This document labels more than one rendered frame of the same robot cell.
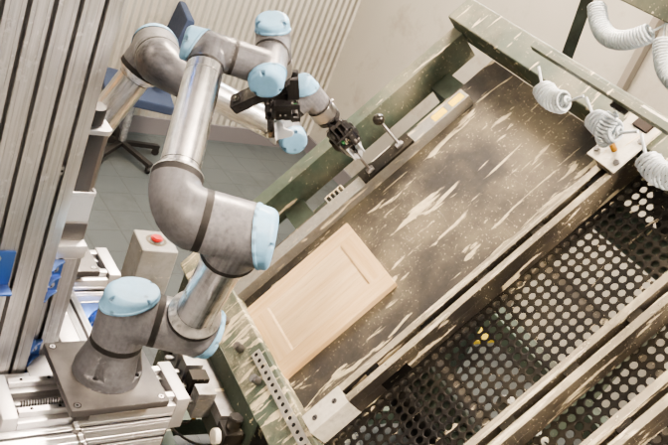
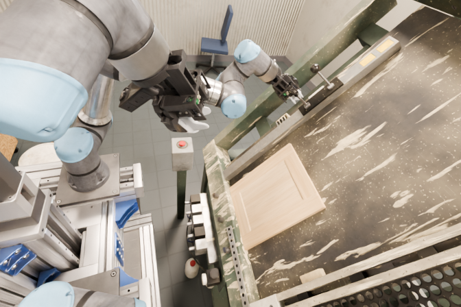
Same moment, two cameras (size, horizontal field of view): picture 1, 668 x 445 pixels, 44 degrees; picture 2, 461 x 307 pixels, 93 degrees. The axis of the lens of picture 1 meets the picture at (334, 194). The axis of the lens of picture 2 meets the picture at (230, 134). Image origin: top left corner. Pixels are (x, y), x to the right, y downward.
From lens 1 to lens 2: 1.59 m
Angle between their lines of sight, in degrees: 24
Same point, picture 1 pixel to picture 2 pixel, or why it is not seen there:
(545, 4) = not seen: outside the picture
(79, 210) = (9, 212)
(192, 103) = not seen: outside the picture
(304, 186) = (265, 109)
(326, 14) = (291, 2)
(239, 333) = (222, 207)
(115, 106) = (96, 86)
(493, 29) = not seen: outside the picture
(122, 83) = not seen: hidden behind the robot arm
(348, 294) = (287, 202)
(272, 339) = (240, 216)
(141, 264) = (174, 159)
